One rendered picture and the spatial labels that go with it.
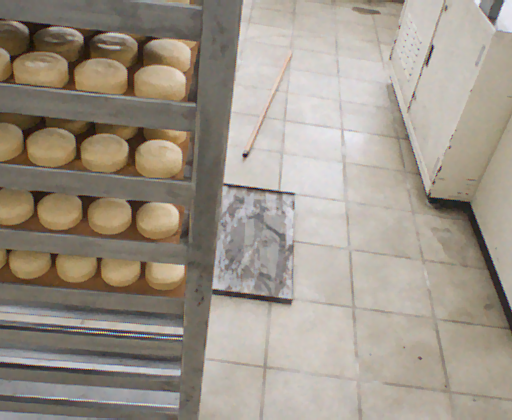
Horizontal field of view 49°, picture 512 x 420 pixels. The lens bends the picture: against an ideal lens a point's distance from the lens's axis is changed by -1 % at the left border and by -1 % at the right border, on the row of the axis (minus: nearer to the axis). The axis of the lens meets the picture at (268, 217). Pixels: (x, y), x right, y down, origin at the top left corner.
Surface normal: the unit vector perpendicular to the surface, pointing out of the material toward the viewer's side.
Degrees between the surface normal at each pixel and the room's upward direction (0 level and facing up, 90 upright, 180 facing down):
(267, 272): 0
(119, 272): 0
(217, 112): 90
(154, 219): 0
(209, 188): 90
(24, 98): 90
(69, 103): 90
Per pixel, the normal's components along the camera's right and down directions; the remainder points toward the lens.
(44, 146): 0.14, -0.75
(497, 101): -0.02, 0.65
